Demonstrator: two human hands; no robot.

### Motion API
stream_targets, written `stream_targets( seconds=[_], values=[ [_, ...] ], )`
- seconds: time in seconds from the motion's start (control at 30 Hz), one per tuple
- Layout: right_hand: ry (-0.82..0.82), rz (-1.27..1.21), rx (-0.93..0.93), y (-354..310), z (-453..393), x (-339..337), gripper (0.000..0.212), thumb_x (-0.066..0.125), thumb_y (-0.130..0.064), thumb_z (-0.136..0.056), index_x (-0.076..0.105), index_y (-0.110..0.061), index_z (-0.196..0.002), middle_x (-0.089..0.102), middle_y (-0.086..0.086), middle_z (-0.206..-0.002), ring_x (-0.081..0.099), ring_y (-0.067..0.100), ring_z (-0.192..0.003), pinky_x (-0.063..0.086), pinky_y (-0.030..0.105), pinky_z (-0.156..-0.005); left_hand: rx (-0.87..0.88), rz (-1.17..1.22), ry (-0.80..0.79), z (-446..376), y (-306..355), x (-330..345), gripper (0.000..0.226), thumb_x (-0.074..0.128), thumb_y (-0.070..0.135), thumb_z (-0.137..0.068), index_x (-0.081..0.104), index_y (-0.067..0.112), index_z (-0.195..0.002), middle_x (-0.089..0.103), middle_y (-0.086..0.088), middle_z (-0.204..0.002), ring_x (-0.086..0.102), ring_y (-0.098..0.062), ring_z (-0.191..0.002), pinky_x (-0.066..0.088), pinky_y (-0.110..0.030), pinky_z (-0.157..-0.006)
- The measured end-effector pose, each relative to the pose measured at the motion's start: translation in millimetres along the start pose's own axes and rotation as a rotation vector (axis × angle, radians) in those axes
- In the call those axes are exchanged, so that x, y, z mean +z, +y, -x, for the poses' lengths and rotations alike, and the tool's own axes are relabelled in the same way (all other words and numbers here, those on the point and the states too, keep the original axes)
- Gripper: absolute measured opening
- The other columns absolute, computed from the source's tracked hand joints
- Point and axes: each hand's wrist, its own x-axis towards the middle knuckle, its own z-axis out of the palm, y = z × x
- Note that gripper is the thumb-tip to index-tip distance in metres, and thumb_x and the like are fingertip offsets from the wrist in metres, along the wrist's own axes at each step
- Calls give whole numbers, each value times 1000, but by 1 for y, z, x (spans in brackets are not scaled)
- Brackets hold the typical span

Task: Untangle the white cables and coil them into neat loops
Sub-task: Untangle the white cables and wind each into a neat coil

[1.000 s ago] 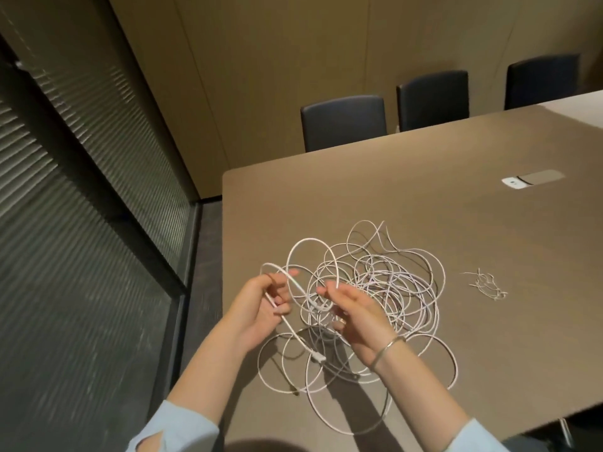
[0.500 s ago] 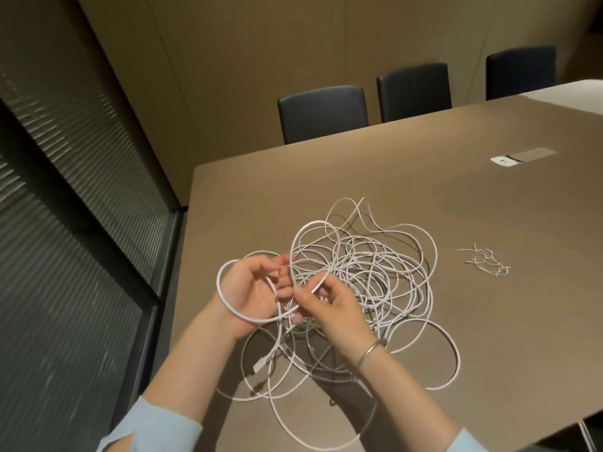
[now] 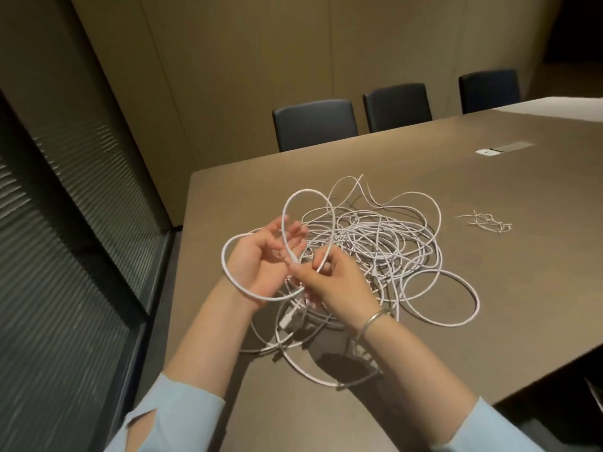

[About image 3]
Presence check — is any person's left hand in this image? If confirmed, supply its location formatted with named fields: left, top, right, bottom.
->
left=220, top=215, right=310, bottom=308

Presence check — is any person's right hand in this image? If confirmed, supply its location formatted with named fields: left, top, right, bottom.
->
left=284, top=244, right=383, bottom=336

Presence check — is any white cable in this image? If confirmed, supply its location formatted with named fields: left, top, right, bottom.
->
left=220, top=186, right=481, bottom=390

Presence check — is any person's right forearm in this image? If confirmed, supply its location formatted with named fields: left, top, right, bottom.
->
left=353, top=315, right=547, bottom=452

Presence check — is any dark meeting chair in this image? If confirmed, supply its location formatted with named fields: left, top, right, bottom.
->
left=362, top=82, right=433, bottom=134
left=271, top=99, right=359, bottom=153
left=458, top=68, right=522, bottom=115

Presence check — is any bunch of white twist ties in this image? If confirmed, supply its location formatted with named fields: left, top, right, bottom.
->
left=454, top=210, right=513, bottom=235

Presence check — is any brown table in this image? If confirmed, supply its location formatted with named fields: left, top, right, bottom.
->
left=162, top=107, right=603, bottom=452

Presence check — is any white table socket panel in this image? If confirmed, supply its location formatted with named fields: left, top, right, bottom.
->
left=474, top=141, right=536, bottom=158

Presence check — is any glass partition with grey blinds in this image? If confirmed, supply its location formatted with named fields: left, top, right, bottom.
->
left=0, top=87, right=173, bottom=452

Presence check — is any pale beige table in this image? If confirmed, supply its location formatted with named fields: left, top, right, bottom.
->
left=489, top=95, right=603, bottom=124

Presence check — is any silver bracelet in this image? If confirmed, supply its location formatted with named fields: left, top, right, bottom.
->
left=354, top=308, right=396, bottom=344

